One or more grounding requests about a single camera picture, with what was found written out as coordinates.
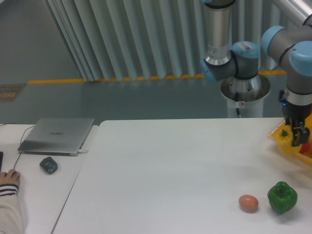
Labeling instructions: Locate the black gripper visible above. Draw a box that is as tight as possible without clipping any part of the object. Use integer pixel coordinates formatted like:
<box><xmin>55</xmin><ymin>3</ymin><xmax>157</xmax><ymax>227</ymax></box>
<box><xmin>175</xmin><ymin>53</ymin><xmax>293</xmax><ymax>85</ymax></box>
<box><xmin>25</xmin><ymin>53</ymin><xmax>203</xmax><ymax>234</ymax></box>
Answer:
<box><xmin>282</xmin><ymin>101</ymin><xmax>312</xmax><ymax>147</ymax></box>

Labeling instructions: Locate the yellow bell pepper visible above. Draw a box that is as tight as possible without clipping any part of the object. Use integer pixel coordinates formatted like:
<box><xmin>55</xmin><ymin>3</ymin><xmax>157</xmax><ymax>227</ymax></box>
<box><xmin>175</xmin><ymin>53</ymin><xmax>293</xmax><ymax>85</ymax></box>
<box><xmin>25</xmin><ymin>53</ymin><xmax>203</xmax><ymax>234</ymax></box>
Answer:
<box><xmin>277</xmin><ymin>125</ymin><xmax>301</xmax><ymax>156</ymax></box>

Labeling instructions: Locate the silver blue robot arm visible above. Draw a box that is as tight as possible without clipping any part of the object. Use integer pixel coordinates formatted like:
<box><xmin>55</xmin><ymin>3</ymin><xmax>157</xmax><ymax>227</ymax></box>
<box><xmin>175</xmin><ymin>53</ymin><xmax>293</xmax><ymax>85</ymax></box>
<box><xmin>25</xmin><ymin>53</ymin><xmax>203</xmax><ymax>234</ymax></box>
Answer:
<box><xmin>200</xmin><ymin>0</ymin><xmax>312</xmax><ymax>147</ymax></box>

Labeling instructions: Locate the cream striped sleeve forearm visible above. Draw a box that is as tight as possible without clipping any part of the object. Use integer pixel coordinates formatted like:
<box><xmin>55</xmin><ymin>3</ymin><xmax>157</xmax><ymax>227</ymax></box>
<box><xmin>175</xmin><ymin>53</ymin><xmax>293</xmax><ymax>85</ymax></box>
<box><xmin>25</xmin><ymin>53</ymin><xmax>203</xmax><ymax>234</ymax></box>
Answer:
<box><xmin>0</xmin><ymin>184</ymin><xmax>24</xmax><ymax>234</ymax></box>

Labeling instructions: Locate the red bell pepper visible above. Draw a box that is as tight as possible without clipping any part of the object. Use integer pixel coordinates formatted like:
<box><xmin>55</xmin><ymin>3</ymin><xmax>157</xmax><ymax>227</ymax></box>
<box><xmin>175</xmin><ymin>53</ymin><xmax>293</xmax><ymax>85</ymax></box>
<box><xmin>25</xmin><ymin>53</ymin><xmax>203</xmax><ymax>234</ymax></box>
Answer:
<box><xmin>299</xmin><ymin>140</ymin><xmax>310</xmax><ymax>154</ymax></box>

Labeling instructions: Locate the yellow woven basket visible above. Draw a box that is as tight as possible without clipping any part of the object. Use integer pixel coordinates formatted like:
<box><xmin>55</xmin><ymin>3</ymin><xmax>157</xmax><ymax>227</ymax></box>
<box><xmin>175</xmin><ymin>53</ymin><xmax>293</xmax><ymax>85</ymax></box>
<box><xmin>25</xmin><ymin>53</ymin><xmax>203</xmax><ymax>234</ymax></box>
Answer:
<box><xmin>268</xmin><ymin>121</ymin><xmax>312</xmax><ymax>166</ymax></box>

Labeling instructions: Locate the green bell pepper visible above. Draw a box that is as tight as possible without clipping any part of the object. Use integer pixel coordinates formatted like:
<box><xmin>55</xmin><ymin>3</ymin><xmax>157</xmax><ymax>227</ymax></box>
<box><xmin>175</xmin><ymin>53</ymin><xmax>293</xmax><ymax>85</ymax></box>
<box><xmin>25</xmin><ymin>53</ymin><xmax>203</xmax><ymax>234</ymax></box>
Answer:
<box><xmin>267</xmin><ymin>181</ymin><xmax>298</xmax><ymax>215</ymax></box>

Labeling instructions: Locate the person's hand on mouse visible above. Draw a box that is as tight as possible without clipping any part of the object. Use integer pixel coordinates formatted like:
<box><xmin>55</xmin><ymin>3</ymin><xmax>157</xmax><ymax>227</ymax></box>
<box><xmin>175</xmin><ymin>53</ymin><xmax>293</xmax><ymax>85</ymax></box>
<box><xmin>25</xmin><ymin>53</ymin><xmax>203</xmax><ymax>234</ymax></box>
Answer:
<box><xmin>0</xmin><ymin>169</ymin><xmax>20</xmax><ymax>187</ymax></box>

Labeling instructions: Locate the brown egg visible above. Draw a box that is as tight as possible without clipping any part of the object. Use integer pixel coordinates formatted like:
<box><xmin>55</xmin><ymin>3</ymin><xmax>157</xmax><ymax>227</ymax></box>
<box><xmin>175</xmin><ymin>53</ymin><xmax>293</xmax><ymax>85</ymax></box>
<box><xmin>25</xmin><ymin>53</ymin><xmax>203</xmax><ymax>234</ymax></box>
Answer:
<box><xmin>238</xmin><ymin>195</ymin><xmax>258</xmax><ymax>212</ymax></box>

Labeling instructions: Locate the folding corrugated partition screen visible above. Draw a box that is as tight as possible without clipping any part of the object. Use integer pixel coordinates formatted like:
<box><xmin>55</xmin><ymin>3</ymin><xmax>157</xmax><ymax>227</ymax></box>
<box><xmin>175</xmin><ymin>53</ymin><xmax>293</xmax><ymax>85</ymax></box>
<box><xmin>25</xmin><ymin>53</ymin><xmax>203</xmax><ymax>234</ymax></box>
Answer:
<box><xmin>45</xmin><ymin>0</ymin><xmax>292</xmax><ymax>81</ymax></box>

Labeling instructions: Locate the silver closed laptop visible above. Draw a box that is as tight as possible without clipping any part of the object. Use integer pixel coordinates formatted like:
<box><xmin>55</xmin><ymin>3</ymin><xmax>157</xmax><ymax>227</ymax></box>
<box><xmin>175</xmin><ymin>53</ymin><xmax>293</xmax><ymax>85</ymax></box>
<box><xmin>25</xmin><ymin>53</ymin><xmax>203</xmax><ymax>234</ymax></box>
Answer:
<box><xmin>18</xmin><ymin>118</ymin><xmax>94</xmax><ymax>156</ymax></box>

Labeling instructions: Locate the small black plastic gadget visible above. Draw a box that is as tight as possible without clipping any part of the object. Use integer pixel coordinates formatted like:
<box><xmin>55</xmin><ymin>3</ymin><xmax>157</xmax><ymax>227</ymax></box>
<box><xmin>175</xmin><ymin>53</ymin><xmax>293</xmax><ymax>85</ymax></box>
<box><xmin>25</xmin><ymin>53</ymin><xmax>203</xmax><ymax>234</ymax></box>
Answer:
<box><xmin>39</xmin><ymin>156</ymin><xmax>58</xmax><ymax>175</ymax></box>

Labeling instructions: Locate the black keyboard edge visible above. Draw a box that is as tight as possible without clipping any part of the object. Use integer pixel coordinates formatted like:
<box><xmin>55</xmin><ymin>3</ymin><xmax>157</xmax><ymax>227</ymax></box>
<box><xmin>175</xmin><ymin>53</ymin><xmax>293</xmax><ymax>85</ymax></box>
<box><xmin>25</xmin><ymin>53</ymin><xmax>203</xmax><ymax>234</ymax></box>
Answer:
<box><xmin>0</xmin><ymin>151</ymin><xmax>4</xmax><ymax>172</ymax></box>

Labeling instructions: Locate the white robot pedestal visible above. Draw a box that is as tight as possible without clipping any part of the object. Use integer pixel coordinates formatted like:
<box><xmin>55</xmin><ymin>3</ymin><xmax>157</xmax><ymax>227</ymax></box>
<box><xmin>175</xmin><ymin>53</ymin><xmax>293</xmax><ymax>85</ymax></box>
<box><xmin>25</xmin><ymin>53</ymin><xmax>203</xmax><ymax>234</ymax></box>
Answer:
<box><xmin>221</xmin><ymin>75</ymin><xmax>271</xmax><ymax>118</ymax></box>

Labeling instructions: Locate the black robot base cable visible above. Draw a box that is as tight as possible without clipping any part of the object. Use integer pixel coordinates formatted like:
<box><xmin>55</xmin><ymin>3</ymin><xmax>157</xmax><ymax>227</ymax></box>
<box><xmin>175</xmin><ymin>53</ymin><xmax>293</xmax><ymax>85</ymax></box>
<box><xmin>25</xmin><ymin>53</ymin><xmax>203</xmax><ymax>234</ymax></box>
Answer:
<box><xmin>234</xmin><ymin>92</ymin><xmax>242</xmax><ymax>119</ymax></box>

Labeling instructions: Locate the black mouse cable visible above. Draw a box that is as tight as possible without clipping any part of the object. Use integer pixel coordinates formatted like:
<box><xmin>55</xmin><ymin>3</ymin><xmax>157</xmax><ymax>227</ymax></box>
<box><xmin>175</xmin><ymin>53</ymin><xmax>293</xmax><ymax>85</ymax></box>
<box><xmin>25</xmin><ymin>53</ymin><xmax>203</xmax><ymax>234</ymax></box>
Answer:
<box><xmin>0</xmin><ymin>123</ymin><xmax>36</xmax><ymax>170</ymax></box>

